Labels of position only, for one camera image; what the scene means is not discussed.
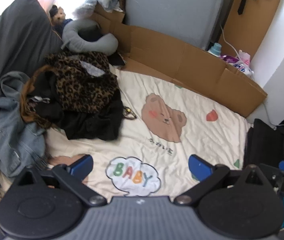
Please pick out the blue denim jacket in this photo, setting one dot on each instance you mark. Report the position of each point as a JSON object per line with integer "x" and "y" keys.
{"x": 11, "y": 135}

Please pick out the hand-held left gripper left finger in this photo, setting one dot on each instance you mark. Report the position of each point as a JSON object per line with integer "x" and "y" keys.
{"x": 83, "y": 166}

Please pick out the tall brown cardboard sheet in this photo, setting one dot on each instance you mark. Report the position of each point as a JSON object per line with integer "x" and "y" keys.
{"x": 242, "y": 25}

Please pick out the black folded cloth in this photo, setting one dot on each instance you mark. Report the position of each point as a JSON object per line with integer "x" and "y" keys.
{"x": 264, "y": 140}

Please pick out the brown scarf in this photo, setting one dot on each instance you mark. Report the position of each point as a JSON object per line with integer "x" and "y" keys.
{"x": 26, "y": 110}

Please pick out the dark grey pillow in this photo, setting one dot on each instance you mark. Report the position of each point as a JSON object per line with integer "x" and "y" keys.
{"x": 14, "y": 37}

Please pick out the leopard print garment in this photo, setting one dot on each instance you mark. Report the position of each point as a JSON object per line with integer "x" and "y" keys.
{"x": 81, "y": 92}

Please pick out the long brown cardboard sheet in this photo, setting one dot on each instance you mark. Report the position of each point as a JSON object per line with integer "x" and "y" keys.
{"x": 177, "y": 57}

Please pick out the black garment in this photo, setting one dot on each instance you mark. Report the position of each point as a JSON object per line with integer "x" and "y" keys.
{"x": 94, "y": 127}

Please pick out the brown teddy bear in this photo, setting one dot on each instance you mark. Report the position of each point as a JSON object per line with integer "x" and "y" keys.
{"x": 59, "y": 17}

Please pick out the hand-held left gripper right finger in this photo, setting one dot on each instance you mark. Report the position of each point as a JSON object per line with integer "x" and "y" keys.
{"x": 199, "y": 168}

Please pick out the grey neck pillow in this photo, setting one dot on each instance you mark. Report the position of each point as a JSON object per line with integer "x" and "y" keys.
{"x": 71, "y": 32}

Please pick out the grey padded panel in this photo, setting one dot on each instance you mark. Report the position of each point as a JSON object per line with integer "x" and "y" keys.
{"x": 172, "y": 7}

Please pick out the white bottle with blue cap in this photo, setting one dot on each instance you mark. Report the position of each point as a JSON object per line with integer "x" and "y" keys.
{"x": 215, "y": 48}

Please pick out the pink plastic bag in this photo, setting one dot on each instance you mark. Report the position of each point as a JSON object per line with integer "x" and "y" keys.
{"x": 244, "y": 57}

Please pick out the blue and white plastic pack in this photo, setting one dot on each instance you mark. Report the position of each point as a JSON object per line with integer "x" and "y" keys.
{"x": 242, "y": 67}

